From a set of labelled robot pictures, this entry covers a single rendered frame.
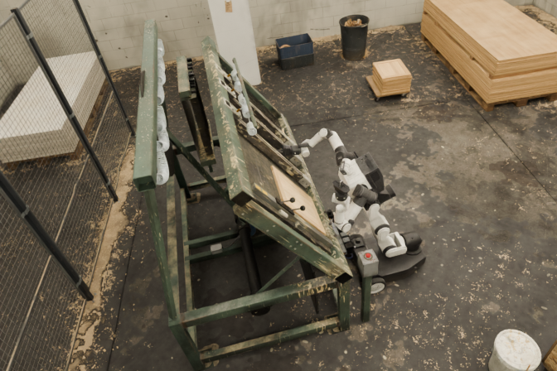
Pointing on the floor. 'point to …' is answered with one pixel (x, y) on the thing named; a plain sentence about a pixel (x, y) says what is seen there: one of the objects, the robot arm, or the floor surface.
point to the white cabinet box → (230, 12)
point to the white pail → (514, 352)
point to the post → (365, 298)
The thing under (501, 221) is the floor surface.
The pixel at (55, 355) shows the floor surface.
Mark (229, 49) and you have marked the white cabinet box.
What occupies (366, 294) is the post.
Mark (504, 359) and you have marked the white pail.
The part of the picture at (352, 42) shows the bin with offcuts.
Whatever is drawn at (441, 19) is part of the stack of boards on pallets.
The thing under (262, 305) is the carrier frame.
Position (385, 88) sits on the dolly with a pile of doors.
